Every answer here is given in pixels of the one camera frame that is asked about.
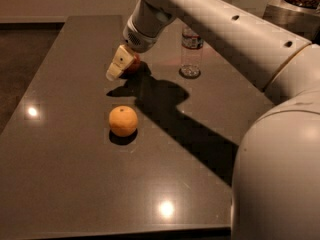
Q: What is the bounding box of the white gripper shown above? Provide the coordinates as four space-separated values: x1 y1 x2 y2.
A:
106 0 175 81

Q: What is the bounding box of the red apple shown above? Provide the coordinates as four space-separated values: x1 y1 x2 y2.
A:
124 54 141 75

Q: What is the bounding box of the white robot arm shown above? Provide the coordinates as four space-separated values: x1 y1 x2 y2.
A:
106 0 320 240

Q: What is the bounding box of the orange fruit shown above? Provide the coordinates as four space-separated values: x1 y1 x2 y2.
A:
109 106 138 137

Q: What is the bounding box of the clear plastic water bottle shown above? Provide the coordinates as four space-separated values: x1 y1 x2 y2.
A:
179 25 204 79

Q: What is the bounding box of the metal snack dispenser stand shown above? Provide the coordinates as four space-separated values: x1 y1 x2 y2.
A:
263 0 320 44

